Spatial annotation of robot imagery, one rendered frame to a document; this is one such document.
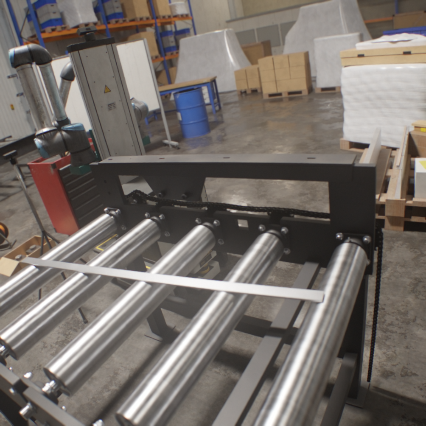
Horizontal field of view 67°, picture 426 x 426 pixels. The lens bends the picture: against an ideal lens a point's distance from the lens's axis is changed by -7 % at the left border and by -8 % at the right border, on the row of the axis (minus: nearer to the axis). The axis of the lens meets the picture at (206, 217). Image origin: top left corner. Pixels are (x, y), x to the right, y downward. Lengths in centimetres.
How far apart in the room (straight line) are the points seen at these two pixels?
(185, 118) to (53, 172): 394
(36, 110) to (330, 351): 218
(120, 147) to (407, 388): 222
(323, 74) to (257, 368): 879
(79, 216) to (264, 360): 276
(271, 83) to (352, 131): 517
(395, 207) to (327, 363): 217
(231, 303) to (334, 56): 857
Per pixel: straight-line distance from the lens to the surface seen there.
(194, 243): 133
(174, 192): 151
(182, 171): 142
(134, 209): 174
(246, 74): 1130
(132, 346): 233
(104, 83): 246
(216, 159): 134
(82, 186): 348
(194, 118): 680
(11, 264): 349
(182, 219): 156
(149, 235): 154
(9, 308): 155
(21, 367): 264
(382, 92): 443
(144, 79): 623
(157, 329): 227
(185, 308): 194
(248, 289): 102
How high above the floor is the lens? 157
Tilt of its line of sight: 26 degrees down
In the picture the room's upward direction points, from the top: 13 degrees counter-clockwise
